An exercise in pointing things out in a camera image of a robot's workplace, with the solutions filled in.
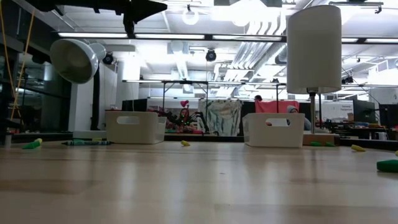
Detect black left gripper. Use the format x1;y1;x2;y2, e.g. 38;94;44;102
122;0;169;40

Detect black overhead light beam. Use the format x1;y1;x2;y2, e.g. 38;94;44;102
57;32;398;44

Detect white gooseneck desk lamp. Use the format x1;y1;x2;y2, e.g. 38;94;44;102
49;38;109;140

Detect pale painted hanging cloth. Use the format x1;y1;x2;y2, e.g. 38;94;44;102
198;98;244;137

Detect blue crayon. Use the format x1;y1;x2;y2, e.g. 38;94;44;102
61;140;113;146

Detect red hanging cloth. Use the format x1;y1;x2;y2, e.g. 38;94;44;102
254;100;300;114

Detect cylinder shade wooden table lamp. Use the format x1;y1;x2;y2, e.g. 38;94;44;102
286;4;343;146

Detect black computer monitor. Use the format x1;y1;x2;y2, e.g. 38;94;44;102
353;99;377;124
378;104;398;128

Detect white ring ceiling light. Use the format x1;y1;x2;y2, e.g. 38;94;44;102
182;8;200;26

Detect black ceiling camera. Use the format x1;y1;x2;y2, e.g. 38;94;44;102
205;49;218;63

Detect white plastic handled bin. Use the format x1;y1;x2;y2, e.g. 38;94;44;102
104;111;167;145
242;112;306;148

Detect yellow cable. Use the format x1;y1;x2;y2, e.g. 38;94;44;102
0;0;35;123

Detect black aluminium table frame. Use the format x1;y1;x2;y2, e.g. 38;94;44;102
11;132;343;144

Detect white wall sign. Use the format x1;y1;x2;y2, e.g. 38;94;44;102
322;101;354;121

